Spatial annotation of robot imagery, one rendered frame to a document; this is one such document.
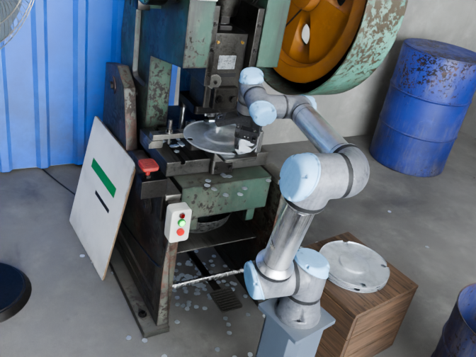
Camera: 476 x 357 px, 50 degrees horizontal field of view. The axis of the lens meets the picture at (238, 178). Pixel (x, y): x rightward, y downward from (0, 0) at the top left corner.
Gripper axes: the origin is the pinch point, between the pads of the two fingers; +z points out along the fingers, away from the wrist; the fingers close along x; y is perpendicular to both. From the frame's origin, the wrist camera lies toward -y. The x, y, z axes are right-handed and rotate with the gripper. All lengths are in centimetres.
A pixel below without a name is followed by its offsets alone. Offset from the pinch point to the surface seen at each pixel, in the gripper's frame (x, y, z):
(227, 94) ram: 16.1, -9.7, -11.0
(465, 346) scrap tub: -34, 93, 29
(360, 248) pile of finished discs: 7, 56, 46
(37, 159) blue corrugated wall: 42, -128, 91
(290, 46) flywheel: 55, 6, -12
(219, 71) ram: 18.7, -13.9, -18.3
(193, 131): 8.2, -20.1, 4.2
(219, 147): 0.8, -6.9, 1.7
